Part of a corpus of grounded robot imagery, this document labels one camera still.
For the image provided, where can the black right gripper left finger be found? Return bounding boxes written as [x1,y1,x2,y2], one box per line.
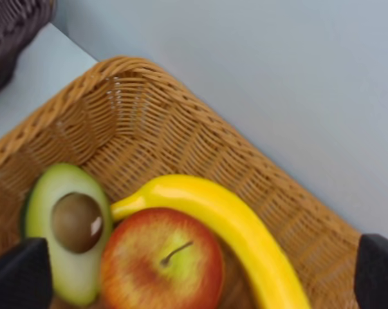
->
[0,238,53,309]

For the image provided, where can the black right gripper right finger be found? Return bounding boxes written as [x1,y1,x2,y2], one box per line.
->
[355,234,388,309]

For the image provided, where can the halved avocado with pit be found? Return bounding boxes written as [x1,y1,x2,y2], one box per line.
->
[21,163,113,306]

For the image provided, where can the yellow banana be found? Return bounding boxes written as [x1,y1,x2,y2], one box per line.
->
[111,174,311,308]

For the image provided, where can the red yellow apple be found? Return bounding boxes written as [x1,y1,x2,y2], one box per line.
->
[100,208,225,308]

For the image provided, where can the light orange wicker basket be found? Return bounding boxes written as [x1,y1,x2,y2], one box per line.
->
[0,57,360,308]

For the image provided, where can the dark brown wicker basket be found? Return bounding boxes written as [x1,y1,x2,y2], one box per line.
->
[0,0,57,91]

